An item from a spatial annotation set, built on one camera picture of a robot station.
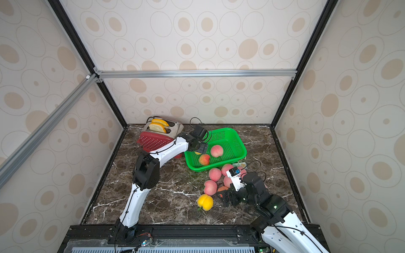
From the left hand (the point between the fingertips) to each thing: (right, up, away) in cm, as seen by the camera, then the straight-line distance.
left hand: (203, 145), depth 98 cm
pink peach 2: (+7, -16, -9) cm, 20 cm away
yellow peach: (-3, -5, -4) cm, 7 cm away
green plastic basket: (+21, -3, +7) cm, 22 cm away
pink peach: (+9, -4, -1) cm, 9 cm away
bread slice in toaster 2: (-27, +10, -6) cm, 29 cm away
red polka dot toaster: (-31, +4, -6) cm, 32 cm away
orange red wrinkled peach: (+11, -22, -16) cm, 29 cm away
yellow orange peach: (+2, -27, -21) cm, 34 cm away
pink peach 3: (+14, -12, -9) cm, 20 cm away
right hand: (+10, -20, -27) cm, 35 cm away
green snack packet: (+23, -12, -1) cm, 26 cm away
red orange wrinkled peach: (+1, -8, -5) cm, 10 cm away
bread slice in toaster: (-28, +15, -5) cm, 32 cm away
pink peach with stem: (+4, -22, -16) cm, 27 cm away
